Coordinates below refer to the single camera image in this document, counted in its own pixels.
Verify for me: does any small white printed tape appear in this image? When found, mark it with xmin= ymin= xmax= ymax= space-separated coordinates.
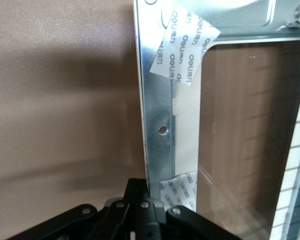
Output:
xmin=159 ymin=171 xmax=198 ymax=213

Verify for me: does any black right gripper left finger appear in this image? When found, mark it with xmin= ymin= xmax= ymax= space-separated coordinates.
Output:
xmin=4 ymin=177 xmax=140 ymax=240

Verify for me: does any large white printed tape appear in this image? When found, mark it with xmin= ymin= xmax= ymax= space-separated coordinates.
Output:
xmin=149 ymin=5 xmax=221 ymax=87

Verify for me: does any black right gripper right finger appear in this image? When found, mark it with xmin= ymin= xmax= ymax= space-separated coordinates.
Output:
xmin=138 ymin=178 xmax=241 ymax=240

